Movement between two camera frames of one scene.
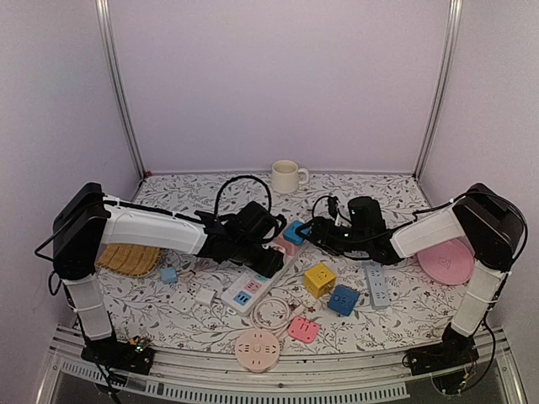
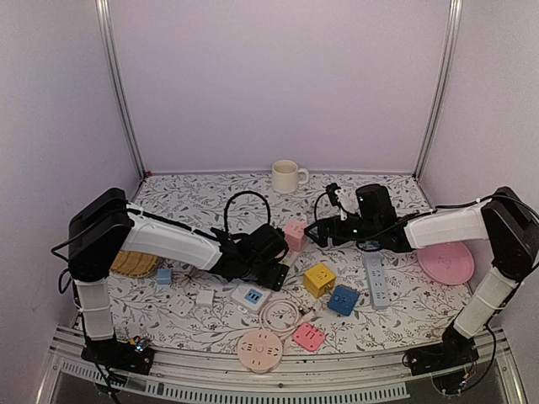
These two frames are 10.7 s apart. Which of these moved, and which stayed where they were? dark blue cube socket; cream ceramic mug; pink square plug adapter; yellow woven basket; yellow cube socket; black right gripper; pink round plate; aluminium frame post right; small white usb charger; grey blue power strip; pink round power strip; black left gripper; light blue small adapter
Moved: light blue small adapter; black left gripper; pink square plug adapter; black right gripper
Stayed: small white usb charger; grey blue power strip; pink round power strip; dark blue cube socket; aluminium frame post right; yellow cube socket; yellow woven basket; pink round plate; cream ceramic mug
